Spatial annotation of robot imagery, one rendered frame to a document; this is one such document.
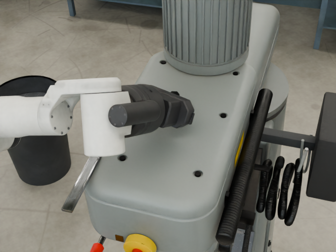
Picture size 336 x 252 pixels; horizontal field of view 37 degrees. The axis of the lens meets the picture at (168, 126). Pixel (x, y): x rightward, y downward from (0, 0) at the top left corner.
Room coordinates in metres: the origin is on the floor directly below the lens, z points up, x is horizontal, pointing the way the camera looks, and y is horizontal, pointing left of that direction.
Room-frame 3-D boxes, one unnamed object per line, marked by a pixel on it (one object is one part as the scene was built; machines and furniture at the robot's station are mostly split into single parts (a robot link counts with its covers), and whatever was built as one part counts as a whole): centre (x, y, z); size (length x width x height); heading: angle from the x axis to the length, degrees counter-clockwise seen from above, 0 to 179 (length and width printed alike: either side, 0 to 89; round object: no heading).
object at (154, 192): (0.78, -0.02, 1.81); 0.47 x 0.26 x 0.16; 160
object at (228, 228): (0.75, -0.16, 1.79); 0.45 x 0.04 x 0.04; 160
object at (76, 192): (0.65, 0.14, 1.89); 0.24 x 0.04 x 0.01; 163
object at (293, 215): (0.95, -0.29, 1.45); 0.18 x 0.16 x 0.21; 160
